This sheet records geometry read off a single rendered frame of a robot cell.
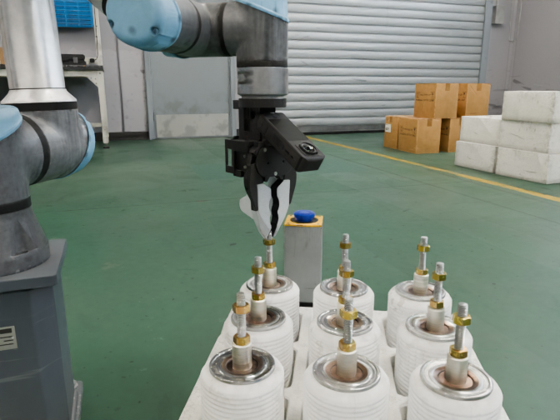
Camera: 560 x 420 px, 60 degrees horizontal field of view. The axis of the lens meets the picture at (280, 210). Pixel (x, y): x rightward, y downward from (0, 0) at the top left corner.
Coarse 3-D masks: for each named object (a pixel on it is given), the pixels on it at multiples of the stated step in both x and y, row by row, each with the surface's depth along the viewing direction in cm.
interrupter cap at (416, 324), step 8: (424, 312) 68; (408, 320) 65; (416, 320) 66; (424, 320) 66; (448, 320) 66; (408, 328) 63; (416, 328) 63; (424, 328) 64; (448, 328) 64; (416, 336) 62; (424, 336) 61; (432, 336) 62; (440, 336) 61; (448, 336) 61
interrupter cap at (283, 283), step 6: (282, 276) 81; (252, 282) 78; (282, 282) 78; (288, 282) 78; (252, 288) 76; (264, 288) 76; (270, 288) 76; (276, 288) 76; (282, 288) 76; (288, 288) 76
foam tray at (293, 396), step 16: (304, 320) 81; (384, 320) 82; (304, 336) 76; (384, 336) 76; (304, 352) 71; (384, 352) 71; (304, 368) 67; (384, 368) 67; (192, 400) 61; (288, 400) 61; (400, 400) 61; (192, 416) 58; (288, 416) 58; (400, 416) 58
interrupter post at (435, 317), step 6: (432, 312) 63; (438, 312) 62; (444, 312) 63; (432, 318) 63; (438, 318) 63; (426, 324) 64; (432, 324) 63; (438, 324) 63; (432, 330) 63; (438, 330) 63
